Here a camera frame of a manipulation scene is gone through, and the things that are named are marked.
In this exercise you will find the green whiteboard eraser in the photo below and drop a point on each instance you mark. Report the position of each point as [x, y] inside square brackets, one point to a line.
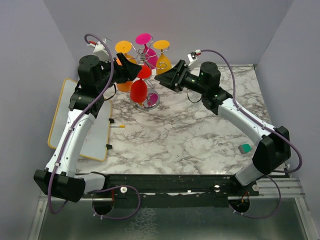
[244, 148]

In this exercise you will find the yellow framed whiteboard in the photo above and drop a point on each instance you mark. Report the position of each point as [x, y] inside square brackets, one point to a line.
[94, 146]

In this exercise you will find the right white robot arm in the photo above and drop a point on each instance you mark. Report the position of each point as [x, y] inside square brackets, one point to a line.
[272, 149]

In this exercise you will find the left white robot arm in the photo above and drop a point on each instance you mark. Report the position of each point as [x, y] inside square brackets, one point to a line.
[58, 179]

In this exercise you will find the yellow wine glass right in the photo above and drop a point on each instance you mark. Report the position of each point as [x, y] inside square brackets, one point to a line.
[163, 64]

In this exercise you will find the pink wine glass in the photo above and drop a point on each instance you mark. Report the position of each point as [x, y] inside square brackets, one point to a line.
[147, 55]

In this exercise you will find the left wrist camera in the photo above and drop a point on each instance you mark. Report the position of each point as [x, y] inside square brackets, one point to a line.
[101, 52]

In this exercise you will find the clear wine glass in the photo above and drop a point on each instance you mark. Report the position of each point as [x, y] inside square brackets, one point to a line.
[195, 100]

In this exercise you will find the orange wine glass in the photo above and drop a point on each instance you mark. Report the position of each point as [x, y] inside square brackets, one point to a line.
[124, 87]

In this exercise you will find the chrome wine glass rack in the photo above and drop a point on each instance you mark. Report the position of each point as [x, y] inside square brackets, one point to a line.
[153, 98]

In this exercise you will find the yellow wine glass left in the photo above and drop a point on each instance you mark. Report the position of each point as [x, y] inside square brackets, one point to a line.
[124, 47]

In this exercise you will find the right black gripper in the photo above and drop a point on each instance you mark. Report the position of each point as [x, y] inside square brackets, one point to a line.
[169, 79]

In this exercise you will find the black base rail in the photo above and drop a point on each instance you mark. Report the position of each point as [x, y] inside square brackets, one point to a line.
[170, 190]

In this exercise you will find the red wine glass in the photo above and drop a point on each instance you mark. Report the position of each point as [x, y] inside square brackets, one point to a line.
[139, 89]

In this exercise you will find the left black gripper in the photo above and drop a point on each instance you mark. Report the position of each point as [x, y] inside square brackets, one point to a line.
[127, 71]

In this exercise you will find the yellow wine glass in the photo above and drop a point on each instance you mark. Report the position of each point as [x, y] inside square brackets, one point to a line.
[163, 64]
[124, 47]

